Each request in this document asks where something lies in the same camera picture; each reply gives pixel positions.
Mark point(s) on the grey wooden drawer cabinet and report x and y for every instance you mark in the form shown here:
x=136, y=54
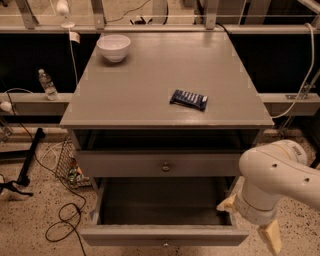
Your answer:
x=124, y=107

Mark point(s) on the white ceramic bowl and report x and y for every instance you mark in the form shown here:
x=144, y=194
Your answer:
x=115, y=47

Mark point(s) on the clear plastic water bottle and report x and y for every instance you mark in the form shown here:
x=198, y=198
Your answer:
x=48, y=85

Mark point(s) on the grey top drawer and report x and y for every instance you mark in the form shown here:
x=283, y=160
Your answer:
x=107, y=164

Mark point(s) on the black tripod stand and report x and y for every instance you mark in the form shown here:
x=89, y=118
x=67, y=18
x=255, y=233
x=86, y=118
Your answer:
x=27, y=156

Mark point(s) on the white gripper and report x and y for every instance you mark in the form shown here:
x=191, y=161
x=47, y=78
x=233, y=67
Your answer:
x=249, y=212

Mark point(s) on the dark blue snack packet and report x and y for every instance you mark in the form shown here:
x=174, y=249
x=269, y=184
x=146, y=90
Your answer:
x=189, y=99

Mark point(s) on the white desk lamp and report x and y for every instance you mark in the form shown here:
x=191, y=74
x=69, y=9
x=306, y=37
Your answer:
x=63, y=9

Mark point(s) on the wire mesh basket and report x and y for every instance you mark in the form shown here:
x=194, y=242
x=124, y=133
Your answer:
x=68, y=170

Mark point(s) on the grey drawer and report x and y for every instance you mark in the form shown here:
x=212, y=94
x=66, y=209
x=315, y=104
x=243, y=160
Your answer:
x=107, y=164
x=171, y=211

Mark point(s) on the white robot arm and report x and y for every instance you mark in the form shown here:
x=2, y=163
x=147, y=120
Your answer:
x=270, y=172

